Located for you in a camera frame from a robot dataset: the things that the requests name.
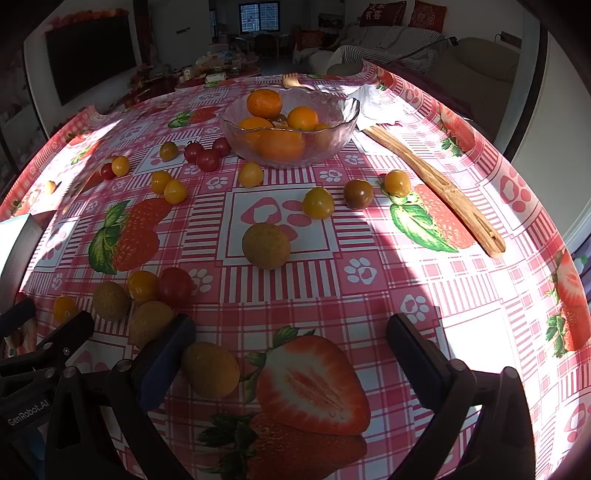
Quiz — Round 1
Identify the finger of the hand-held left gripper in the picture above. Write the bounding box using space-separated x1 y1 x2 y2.
0 298 37 340
0 310 95 377

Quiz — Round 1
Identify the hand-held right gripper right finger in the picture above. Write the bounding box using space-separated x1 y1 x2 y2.
387 313 539 480

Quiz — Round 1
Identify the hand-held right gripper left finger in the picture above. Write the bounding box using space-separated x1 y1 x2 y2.
45 314 198 480

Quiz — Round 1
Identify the white tray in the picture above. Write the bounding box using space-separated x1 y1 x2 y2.
0 213 44 301

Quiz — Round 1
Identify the strawberry printed tablecloth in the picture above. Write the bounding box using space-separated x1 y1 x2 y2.
0 62 591 480

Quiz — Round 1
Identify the wooden spatula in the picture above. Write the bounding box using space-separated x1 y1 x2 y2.
358 122 507 259

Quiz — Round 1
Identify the brownish cherry tomato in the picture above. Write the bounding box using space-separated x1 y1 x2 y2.
344 179 375 210

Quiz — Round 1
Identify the orange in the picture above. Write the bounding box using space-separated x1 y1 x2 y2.
239 117 273 139
246 89 283 118
254 129 306 162
287 106 319 131

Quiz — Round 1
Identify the glass bowl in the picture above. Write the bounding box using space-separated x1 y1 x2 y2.
219 87 361 168

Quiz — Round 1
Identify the white tissue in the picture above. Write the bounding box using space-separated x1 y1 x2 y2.
346 84 400 130

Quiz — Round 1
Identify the black television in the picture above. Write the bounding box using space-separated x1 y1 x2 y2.
45 15 138 107

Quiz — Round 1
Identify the white coffee table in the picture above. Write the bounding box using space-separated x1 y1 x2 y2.
175 53 262 88

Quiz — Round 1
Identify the beige armchair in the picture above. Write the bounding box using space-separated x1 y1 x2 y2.
429 37 522 97

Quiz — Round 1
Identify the grey striped sofa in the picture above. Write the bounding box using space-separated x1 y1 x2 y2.
305 21 444 79

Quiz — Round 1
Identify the red cushion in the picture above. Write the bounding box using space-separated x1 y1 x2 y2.
360 1 408 27
409 0 448 34

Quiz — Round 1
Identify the window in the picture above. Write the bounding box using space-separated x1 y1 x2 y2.
239 2 281 33

